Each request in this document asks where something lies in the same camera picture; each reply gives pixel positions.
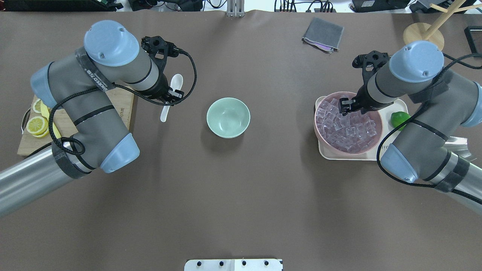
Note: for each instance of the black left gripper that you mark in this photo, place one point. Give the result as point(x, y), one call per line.
point(160, 87)

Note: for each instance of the lemon slice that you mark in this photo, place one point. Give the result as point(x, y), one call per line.
point(37, 126)
point(36, 106)

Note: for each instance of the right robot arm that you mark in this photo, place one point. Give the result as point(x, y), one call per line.
point(418, 156)

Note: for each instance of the wooden cutting board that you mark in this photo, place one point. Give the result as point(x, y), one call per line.
point(122, 101)

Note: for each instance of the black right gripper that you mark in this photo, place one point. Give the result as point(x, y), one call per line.
point(359, 98)

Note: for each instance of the black tray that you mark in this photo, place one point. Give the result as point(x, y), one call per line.
point(473, 35)

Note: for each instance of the mint green bowl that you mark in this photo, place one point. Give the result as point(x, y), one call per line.
point(228, 117)

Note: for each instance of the grey folded cloth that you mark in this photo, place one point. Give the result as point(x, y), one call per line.
point(323, 35)

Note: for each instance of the cream rectangular tray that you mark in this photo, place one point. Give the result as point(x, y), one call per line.
point(328, 152)

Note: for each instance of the pile of clear ice cubes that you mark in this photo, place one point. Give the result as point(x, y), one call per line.
point(346, 130)

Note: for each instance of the yellow plastic spoon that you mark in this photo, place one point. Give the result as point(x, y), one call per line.
point(45, 112)

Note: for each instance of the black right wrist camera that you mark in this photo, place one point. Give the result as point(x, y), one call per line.
point(370, 62)

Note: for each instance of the aluminium frame post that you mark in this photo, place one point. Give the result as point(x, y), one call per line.
point(235, 8)

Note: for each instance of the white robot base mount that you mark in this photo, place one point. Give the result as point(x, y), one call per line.
point(234, 265)

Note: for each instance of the metal ice scoop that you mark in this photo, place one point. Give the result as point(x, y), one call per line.
point(459, 146)

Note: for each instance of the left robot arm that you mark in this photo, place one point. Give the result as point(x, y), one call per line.
point(111, 57)

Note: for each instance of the green lime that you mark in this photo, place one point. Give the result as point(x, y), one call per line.
point(398, 118)

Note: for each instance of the white ceramic spoon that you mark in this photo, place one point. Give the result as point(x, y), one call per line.
point(175, 87)

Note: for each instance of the wooden cup stand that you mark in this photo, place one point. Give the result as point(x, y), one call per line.
point(430, 32)

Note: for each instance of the pink bowl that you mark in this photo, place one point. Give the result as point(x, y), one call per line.
point(350, 131)

